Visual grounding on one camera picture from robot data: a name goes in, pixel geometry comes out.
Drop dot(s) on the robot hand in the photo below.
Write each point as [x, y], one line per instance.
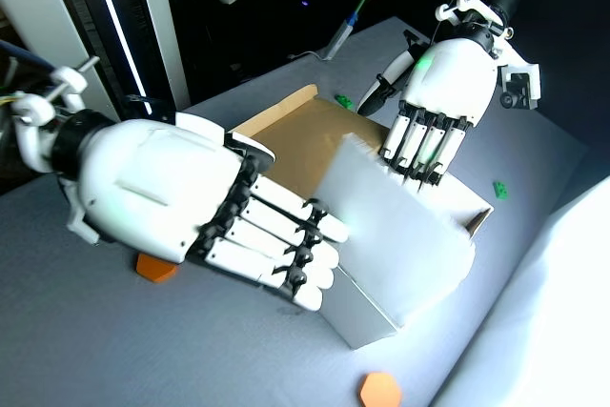
[143, 178]
[453, 73]

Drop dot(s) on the cardboard box with white outside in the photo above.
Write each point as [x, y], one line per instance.
[305, 140]

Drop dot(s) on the orange hexagon block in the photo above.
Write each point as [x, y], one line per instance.
[152, 269]
[381, 390]

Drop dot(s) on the green toy brick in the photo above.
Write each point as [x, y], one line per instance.
[500, 190]
[343, 101]

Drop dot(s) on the white plug with blue tip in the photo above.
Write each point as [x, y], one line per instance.
[340, 37]

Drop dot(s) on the white column with light strip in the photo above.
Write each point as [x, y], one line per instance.
[162, 21]

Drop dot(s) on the grey table cloth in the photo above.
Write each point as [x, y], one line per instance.
[119, 340]

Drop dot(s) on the white backdrop sheet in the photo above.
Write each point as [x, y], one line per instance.
[548, 292]

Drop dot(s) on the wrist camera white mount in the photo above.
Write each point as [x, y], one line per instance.
[522, 83]

